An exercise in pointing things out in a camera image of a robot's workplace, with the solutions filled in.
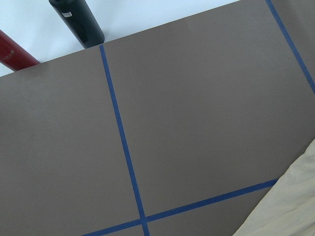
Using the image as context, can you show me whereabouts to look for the beige long-sleeve printed shirt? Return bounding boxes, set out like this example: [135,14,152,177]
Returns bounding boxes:
[235,142,315,236]

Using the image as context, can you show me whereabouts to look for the brown table mat blue grid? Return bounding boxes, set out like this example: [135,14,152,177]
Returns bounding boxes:
[0,0,315,236]

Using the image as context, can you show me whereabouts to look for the black cylinder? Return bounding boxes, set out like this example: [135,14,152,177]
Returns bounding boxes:
[49,0,105,49]

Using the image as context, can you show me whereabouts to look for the red cylinder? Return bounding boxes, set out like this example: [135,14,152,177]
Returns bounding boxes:
[0,30,40,71]

